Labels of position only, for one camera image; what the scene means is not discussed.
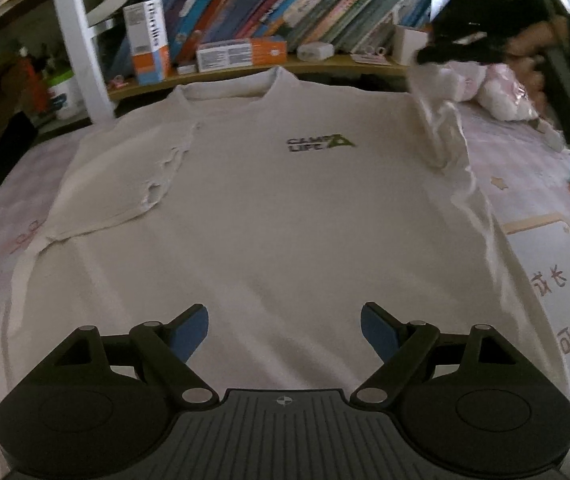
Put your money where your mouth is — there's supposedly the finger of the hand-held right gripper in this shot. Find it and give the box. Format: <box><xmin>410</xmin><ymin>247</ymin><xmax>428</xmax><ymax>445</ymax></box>
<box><xmin>417</xmin><ymin>32</ymin><xmax>503</xmax><ymax>66</ymax></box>

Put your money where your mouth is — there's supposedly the thick grey book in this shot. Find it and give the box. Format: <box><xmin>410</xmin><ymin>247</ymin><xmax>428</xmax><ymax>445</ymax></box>
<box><xmin>88</xmin><ymin>0</ymin><xmax>138</xmax><ymax>28</ymax></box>

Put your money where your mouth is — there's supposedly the cream printed t-shirt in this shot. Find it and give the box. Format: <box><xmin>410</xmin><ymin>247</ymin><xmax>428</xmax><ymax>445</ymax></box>
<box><xmin>0</xmin><ymin>60</ymin><xmax>570</xmax><ymax>480</ymax></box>

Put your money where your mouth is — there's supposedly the white pen holder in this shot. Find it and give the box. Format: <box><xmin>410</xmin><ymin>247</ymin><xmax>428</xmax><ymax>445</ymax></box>
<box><xmin>391</xmin><ymin>24</ymin><xmax>430</xmax><ymax>66</ymax></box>

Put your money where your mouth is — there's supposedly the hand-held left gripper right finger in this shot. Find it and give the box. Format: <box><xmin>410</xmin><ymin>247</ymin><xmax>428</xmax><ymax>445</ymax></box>
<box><xmin>352</xmin><ymin>302</ymin><xmax>518</xmax><ymax>407</ymax></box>

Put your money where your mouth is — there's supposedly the long orange white box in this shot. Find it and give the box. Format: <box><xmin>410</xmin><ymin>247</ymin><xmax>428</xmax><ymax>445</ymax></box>
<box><xmin>196</xmin><ymin>36</ymin><xmax>288</xmax><ymax>72</ymax></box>

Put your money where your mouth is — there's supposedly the row of colourful books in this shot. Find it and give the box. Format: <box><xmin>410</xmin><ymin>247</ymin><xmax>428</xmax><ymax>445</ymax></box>
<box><xmin>110</xmin><ymin>0</ymin><xmax>458</xmax><ymax>56</ymax></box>

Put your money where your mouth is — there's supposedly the person's right hand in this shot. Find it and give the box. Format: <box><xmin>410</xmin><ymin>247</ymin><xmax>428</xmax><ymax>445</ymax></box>
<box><xmin>507</xmin><ymin>16</ymin><xmax>570</xmax><ymax>58</ymax></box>

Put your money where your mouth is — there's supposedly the black chair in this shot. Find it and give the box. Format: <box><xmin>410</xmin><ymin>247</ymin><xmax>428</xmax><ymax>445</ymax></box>
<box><xmin>0</xmin><ymin>110</ymin><xmax>41</xmax><ymax>231</ymax></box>

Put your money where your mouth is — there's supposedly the white charger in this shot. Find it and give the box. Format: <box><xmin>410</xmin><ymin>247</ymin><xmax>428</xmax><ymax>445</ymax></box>
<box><xmin>296</xmin><ymin>41</ymin><xmax>336</xmax><ymax>60</ymax></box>

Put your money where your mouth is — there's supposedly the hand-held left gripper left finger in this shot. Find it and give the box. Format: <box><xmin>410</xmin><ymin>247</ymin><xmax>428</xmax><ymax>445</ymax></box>
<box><xmin>50</xmin><ymin>304</ymin><xmax>214</xmax><ymax>407</ymax></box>

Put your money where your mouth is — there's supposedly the tall white orange box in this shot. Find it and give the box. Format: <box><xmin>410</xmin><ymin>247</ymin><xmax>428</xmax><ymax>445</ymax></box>
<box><xmin>122</xmin><ymin>0</ymin><xmax>172</xmax><ymax>86</ymax></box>

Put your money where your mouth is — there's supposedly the white wooden bookshelf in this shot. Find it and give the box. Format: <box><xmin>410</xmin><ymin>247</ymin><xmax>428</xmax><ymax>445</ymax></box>
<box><xmin>0</xmin><ymin>0</ymin><xmax>570</xmax><ymax>126</ymax></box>

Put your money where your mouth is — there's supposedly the red bottle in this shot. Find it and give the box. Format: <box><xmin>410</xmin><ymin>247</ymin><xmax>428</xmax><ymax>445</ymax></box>
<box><xmin>18</xmin><ymin>47</ymin><xmax>48</xmax><ymax>113</ymax></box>

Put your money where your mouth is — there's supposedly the pink plush toy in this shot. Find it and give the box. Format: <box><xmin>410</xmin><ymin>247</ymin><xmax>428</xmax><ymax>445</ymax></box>
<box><xmin>435</xmin><ymin>60</ymin><xmax>548</xmax><ymax>122</ymax></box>

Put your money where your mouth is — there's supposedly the white jar green lid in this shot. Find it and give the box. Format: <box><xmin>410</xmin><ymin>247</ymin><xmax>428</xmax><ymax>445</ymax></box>
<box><xmin>45</xmin><ymin>69</ymin><xmax>86</xmax><ymax>121</ymax></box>

